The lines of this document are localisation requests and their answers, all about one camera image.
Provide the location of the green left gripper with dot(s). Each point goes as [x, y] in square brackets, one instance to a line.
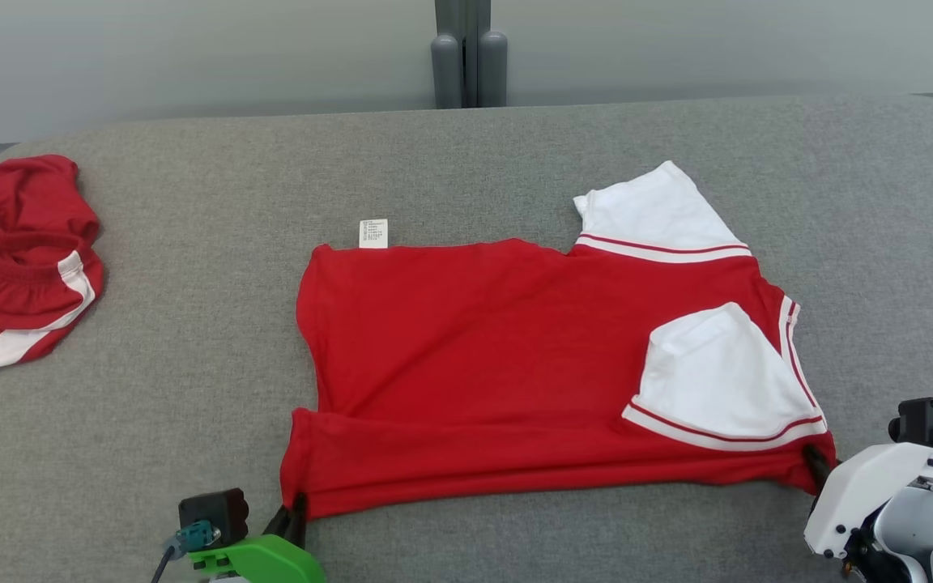
[264, 563]

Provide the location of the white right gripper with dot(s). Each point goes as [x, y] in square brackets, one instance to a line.
[863, 482]

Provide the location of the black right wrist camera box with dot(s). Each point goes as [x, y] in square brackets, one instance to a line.
[924, 417]

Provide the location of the red jersey with white sleeves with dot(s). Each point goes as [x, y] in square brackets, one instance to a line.
[475, 348]

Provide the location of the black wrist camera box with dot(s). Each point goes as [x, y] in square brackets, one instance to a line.
[924, 417]
[211, 506]

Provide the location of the grey post with rounded feet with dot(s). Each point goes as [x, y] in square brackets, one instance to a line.
[470, 57]

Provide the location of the red shorts with white stripes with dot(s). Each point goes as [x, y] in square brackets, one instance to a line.
[13, 283]

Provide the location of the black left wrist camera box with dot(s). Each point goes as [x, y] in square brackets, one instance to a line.
[211, 506]

